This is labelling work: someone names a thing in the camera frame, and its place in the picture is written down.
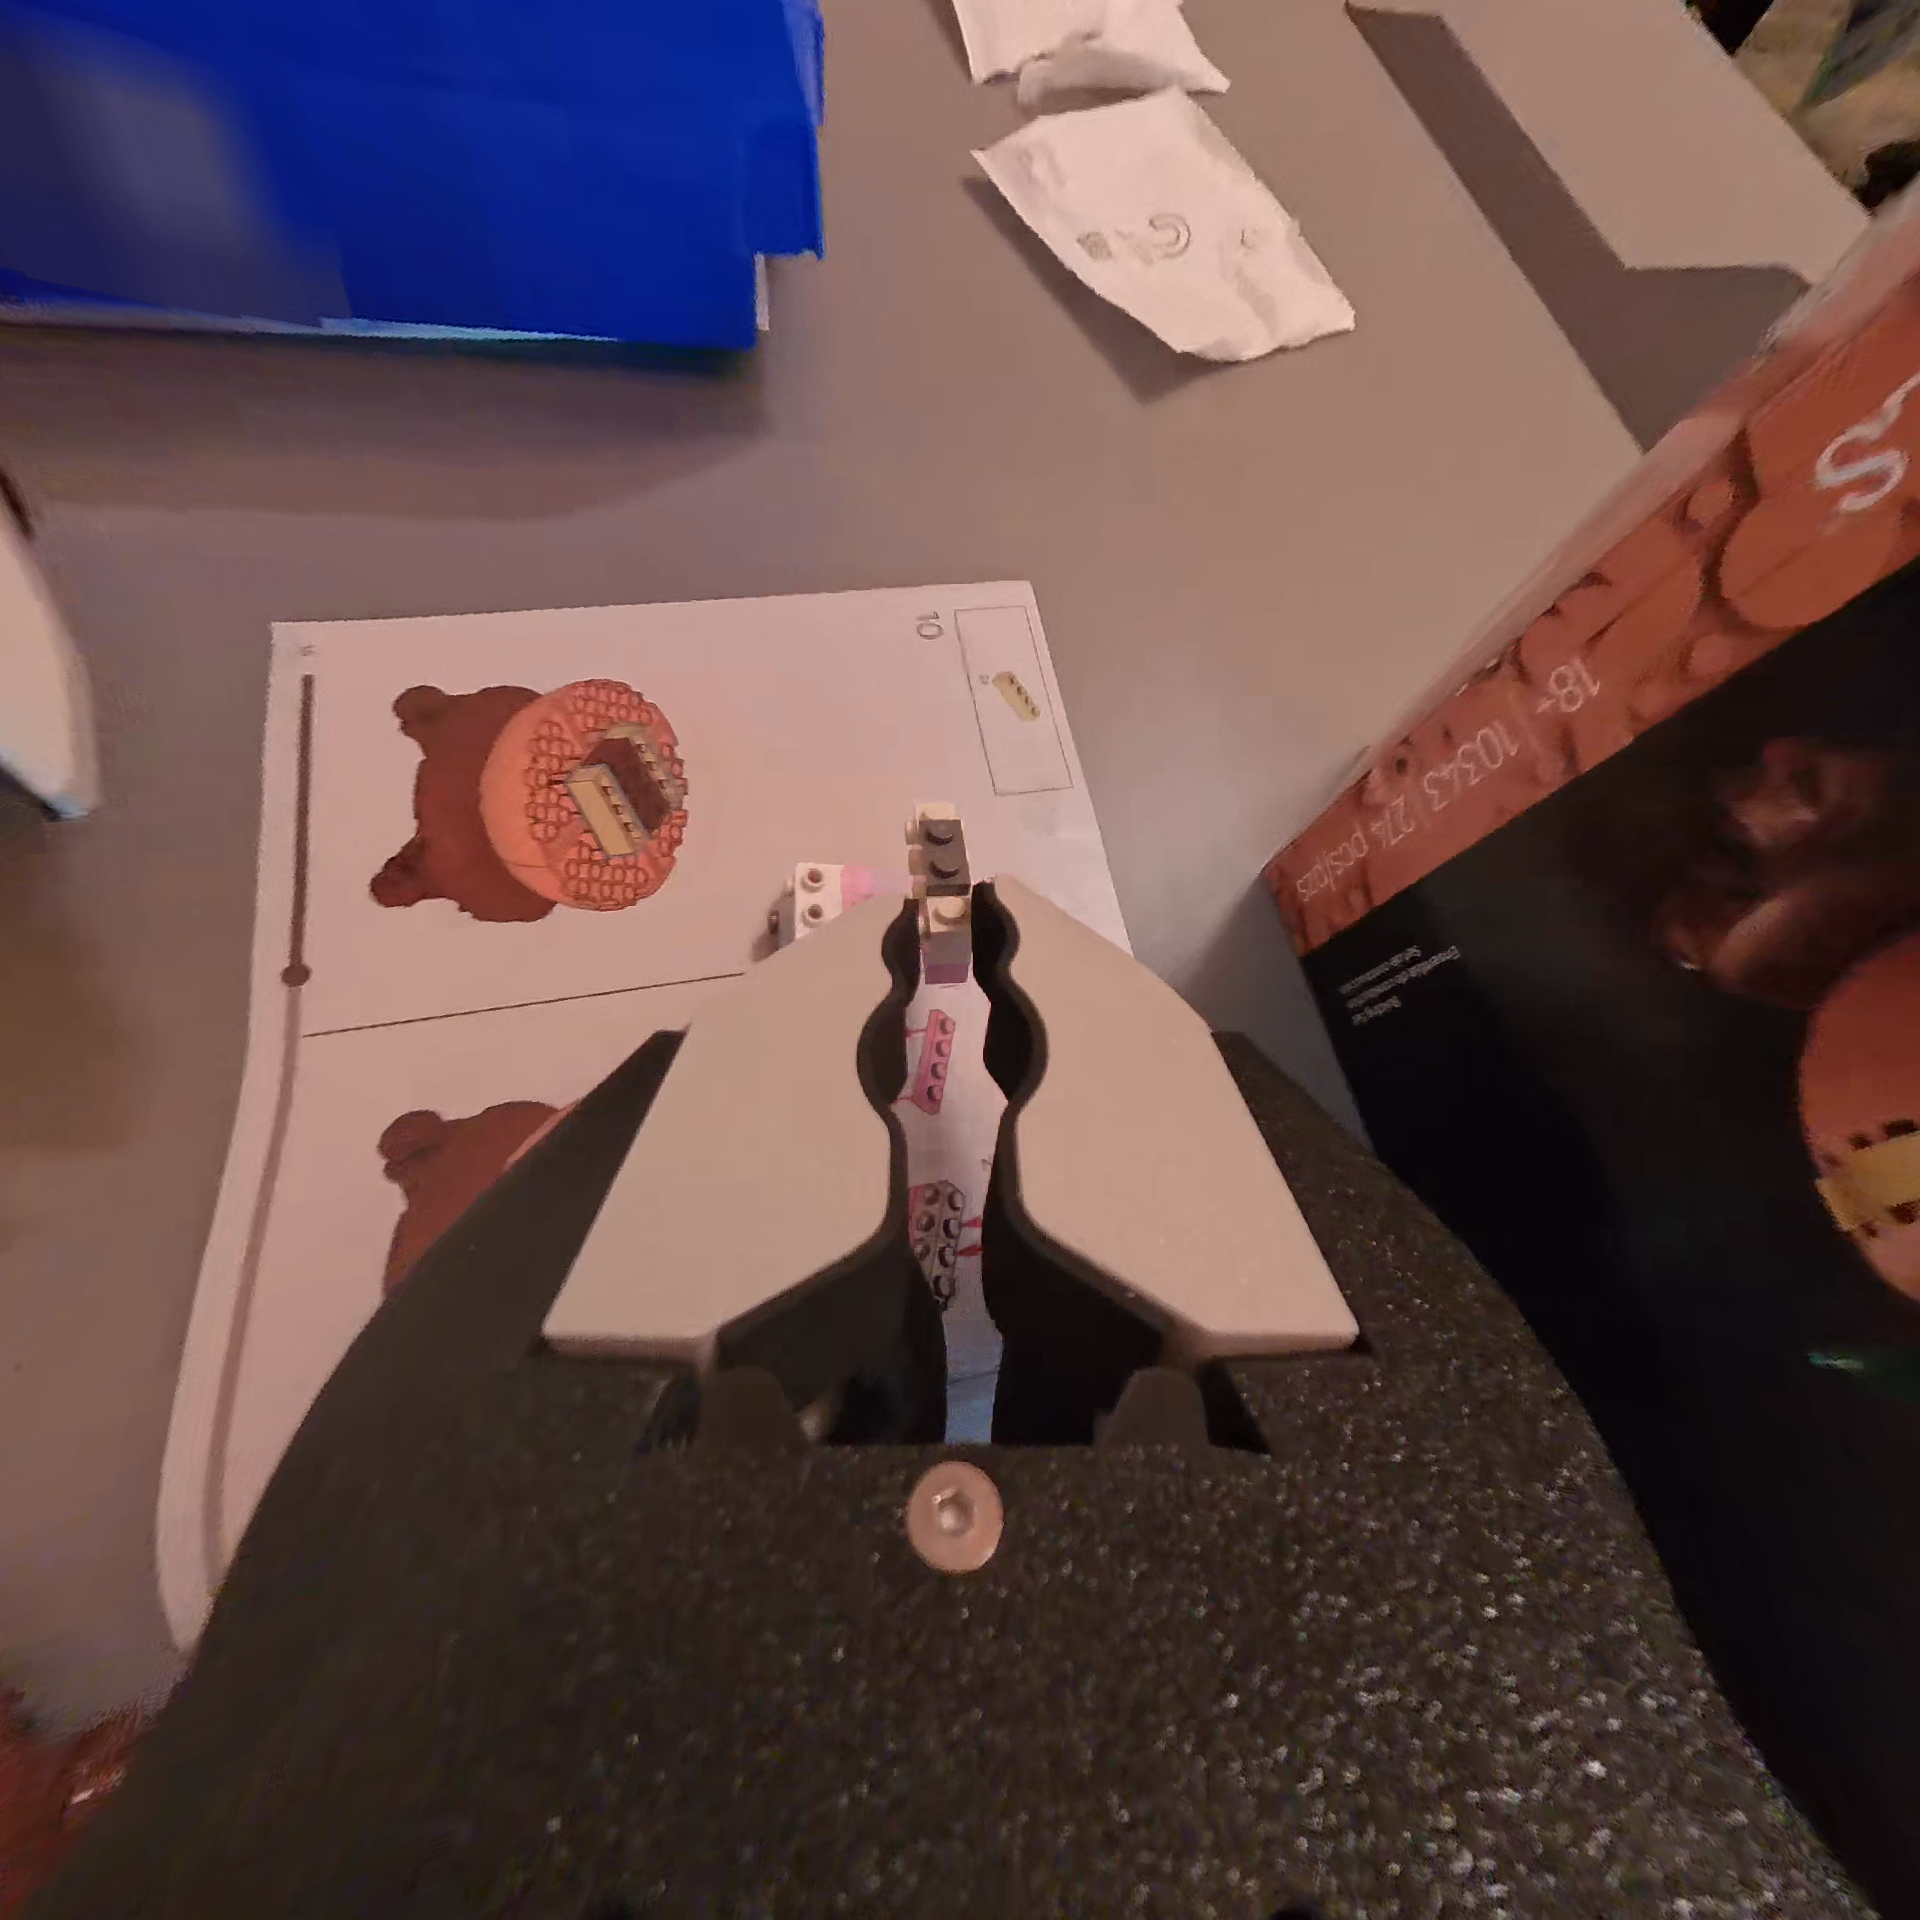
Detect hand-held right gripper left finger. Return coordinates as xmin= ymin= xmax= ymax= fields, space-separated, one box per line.
xmin=546 ymin=892 xmax=921 ymax=1370

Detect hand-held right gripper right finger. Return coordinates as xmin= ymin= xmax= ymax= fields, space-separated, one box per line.
xmin=986 ymin=879 xmax=1358 ymax=1370

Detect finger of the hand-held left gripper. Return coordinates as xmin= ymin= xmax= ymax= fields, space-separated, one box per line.
xmin=0 ymin=480 xmax=101 ymax=821

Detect round orange lego pot build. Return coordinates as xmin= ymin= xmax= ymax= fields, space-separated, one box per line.
xmin=0 ymin=1696 xmax=153 ymax=1861

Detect grey desk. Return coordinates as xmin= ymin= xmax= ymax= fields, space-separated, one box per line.
xmin=0 ymin=0 xmax=1920 ymax=1920

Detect dark building set box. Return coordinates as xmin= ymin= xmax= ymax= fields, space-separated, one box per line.
xmin=1262 ymin=179 xmax=1920 ymax=1920

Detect open building instruction booklet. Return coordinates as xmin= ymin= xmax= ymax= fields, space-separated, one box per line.
xmin=157 ymin=581 xmax=1136 ymax=1652

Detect blue plastic bin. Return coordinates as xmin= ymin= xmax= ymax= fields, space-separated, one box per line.
xmin=0 ymin=0 xmax=828 ymax=356

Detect white paper bag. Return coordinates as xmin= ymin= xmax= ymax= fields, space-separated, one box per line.
xmin=971 ymin=89 xmax=1358 ymax=365
xmin=951 ymin=0 xmax=1233 ymax=106

